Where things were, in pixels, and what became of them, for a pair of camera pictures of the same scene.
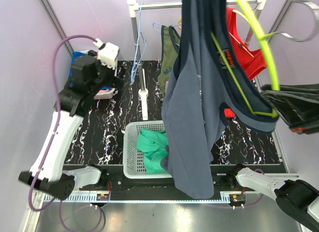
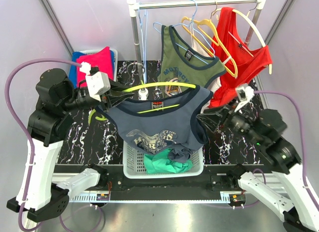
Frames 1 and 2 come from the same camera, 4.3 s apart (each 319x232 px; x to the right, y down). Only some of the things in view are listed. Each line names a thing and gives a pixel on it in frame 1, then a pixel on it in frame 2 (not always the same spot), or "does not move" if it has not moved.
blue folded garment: (74, 55) does not move
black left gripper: (117, 82) → (117, 90)
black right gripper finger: (287, 91) → (212, 121)
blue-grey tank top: (209, 73) → (167, 124)
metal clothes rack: (133, 6) does not move
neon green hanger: (266, 39) → (92, 117)
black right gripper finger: (300, 113) → (213, 119)
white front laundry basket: (133, 162) → (134, 166)
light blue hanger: (140, 48) → (144, 31)
